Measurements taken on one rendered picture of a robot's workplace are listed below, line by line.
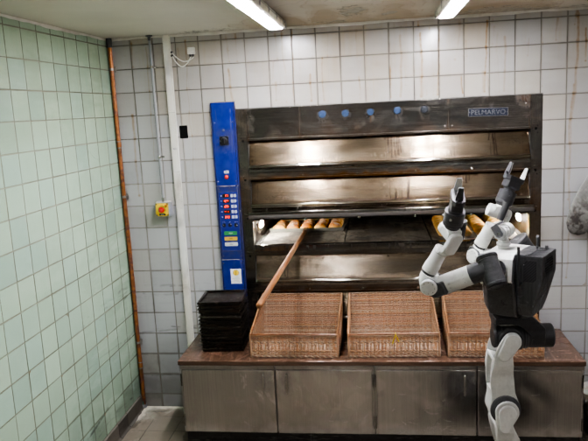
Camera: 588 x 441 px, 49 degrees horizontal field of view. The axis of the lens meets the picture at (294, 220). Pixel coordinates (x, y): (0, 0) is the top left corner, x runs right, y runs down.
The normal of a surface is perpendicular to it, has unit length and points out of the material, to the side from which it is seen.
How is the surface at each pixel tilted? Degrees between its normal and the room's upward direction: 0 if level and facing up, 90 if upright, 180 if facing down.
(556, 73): 90
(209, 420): 90
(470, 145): 70
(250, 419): 90
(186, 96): 90
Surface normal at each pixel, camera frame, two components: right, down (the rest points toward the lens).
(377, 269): -0.13, -0.17
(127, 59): -0.12, 0.18
